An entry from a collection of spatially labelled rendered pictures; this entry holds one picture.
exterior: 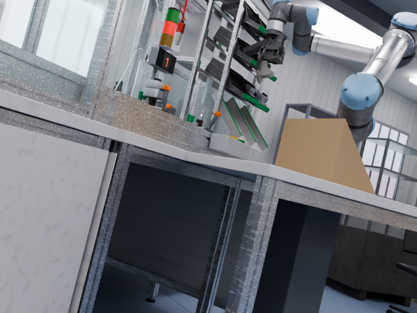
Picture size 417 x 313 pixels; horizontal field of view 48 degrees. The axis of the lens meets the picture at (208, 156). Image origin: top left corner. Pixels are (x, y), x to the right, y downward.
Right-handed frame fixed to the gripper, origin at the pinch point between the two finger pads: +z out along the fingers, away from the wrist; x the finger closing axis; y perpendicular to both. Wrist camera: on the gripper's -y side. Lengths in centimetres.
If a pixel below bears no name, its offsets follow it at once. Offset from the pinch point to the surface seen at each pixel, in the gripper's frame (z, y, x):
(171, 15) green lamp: -14.8, -30.6, -26.3
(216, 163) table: 39, 21, -58
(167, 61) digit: 2.8, -29.1, -23.9
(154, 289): 115, -68, 71
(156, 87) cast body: 17.5, -18.0, -41.2
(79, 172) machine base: 50, 4, -90
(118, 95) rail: 28, -2, -77
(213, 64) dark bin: -9.9, -33.6, 18.6
